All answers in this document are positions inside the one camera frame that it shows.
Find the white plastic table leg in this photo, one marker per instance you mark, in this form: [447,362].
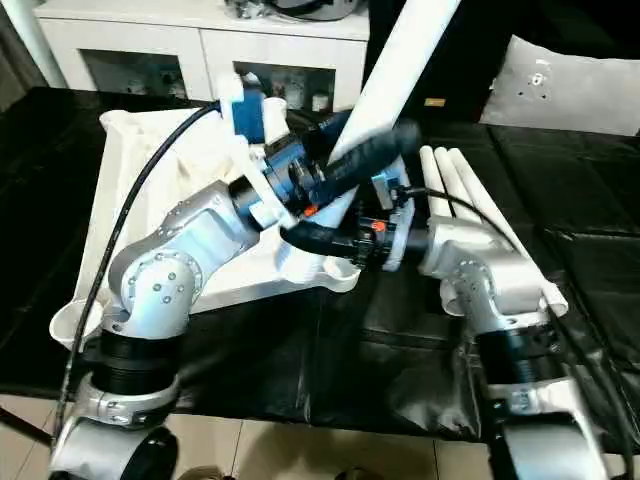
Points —
[434,185]
[478,185]
[400,70]
[455,185]

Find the white plastic table top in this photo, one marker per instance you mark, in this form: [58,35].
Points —
[190,160]

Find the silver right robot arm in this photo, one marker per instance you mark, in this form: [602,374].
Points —
[500,300]

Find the white mug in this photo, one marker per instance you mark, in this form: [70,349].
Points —
[320,102]

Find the small yellow label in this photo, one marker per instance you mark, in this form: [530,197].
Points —
[434,101]

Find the black work mat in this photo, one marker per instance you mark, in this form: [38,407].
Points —
[350,350]

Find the grey round appliance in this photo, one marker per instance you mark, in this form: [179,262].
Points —
[290,8]

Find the white glass-door sideboard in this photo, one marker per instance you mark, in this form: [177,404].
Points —
[200,45]

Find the grey cushion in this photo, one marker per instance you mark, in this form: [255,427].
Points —
[570,90]

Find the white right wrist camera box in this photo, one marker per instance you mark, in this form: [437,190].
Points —
[402,245]

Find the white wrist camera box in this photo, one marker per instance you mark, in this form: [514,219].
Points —
[250,115]
[402,245]

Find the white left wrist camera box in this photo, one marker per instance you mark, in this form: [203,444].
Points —
[250,115]

